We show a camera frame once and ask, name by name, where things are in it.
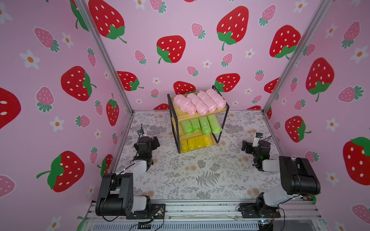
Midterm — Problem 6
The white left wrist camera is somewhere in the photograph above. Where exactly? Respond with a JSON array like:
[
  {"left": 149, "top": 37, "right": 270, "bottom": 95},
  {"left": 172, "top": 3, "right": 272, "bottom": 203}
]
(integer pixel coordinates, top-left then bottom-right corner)
[{"left": 137, "top": 124, "right": 146, "bottom": 138}]

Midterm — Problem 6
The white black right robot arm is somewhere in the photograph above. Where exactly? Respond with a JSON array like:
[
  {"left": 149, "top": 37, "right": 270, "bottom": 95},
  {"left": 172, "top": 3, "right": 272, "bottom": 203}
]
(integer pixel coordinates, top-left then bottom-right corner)
[{"left": 239, "top": 138, "right": 320, "bottom": 218}]

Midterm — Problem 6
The aluminium corner post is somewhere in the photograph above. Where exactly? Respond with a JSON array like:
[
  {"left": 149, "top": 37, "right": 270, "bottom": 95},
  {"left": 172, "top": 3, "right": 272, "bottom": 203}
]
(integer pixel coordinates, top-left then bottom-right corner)
[
  {"left": 262, "top": 0, "right": 333, "bottom": 114},
  {"left": 74, "top": 0, "right": 134, "bottom": 114}
]

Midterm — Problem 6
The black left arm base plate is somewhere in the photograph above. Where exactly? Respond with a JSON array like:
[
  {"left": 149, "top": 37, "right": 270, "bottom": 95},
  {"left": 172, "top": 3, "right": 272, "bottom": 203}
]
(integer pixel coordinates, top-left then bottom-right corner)
[{"left": 126, "top": 204, "right": 166, "bottom": 220}]

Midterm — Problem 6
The three-tier wooden shelf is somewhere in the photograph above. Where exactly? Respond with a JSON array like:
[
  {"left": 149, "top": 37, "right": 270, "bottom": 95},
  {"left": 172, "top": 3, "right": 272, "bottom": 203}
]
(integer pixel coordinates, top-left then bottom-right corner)
[{"left": 167, "top": 94, "right": 229, "bottom": 154}]

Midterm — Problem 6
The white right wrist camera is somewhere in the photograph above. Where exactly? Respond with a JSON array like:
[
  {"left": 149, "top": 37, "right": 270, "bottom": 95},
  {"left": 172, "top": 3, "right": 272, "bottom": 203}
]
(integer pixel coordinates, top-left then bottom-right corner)
[{"left": 252, "top": 132, "right": 263, "bottom": 147}]

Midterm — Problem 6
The green trash bag roll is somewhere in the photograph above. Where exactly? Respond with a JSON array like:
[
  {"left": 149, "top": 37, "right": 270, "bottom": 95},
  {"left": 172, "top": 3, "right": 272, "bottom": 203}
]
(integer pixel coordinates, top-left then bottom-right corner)
[
  {"left": 207, "top": 115, "right": 222, "bottom": 134},
  {"left": 198, "top": 116, "right": 212, "bottom": 135},
  {"left": 190, "top": 118, "right": 201, "bottom": 132},
  {"left": 181, "top": 120, "right": 193, "bottom": 135}
]

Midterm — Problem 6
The aluminium frame rail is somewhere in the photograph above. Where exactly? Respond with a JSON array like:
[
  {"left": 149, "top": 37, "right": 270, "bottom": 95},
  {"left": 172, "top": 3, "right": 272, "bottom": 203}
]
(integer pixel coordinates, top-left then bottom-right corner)
[{"left": 78, "top": 199, "right": 329, "bottom": 231}]

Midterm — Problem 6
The right aluminium corner post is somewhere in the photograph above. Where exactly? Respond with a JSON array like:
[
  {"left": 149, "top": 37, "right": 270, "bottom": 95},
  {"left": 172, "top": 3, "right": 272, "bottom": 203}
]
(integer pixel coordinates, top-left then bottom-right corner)
[{"left": 262, "top": 0, "right": 333, "bottom": 114}]

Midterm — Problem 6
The pink trash bag roll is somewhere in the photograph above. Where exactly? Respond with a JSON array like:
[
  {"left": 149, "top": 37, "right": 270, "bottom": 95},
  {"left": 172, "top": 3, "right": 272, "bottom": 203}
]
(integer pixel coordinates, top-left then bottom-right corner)
[
  {"left": 205, "top": 89, "right": 226, "bottom": 110},
  {"left": 173, "top": 94, "right": 196, "bottom": 116},
  {"left": 197, "top": 90, "right": 217, "bottom": 113},
  {"left": 187, "top": 93, "right": 209, "bottom": 115}
]

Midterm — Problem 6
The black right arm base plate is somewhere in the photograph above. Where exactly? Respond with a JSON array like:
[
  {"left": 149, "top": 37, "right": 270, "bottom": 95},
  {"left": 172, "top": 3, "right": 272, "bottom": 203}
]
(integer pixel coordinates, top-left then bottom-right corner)
[{"left": 238, "top": 203, "right": 281, "bottom": 219}]

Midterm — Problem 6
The left aluminium corner post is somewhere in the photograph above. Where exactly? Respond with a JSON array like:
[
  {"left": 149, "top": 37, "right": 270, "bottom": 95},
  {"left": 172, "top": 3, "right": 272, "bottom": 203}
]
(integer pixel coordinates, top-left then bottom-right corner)
[{"left": 74, "top": 0, "right": 134, "bottom": 114}]

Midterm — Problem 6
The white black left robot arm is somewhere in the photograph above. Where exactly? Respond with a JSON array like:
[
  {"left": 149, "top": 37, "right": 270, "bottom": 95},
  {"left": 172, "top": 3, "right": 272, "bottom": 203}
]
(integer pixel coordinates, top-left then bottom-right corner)
[{"left": 95, "top": 136, "right": 160, "bottom": 219}]

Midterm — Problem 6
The yellow trash bag roll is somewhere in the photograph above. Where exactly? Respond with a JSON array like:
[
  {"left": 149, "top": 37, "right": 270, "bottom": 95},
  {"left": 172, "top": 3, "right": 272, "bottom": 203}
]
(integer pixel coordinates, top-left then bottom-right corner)
[
  {"left": 202, "top": 134, "right": 213, "bottom": 147},
  {"left": 180, "top": 140, "right": 189, "bottom": 153},
  {"left": 195, "top": 135, "right": 205, "bottom": 148},
  {"left": 187, "top": 138, "right": 197, "bottom": 150}
]

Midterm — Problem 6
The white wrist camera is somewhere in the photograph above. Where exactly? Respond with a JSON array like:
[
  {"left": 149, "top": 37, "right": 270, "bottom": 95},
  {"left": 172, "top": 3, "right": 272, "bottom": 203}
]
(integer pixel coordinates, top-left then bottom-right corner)
[
  {"left": 137, "top": 124, "right": 146, "bottom": 138},
  {"left": 252, "top": 132, "right": 263, "bottom": 147}
]

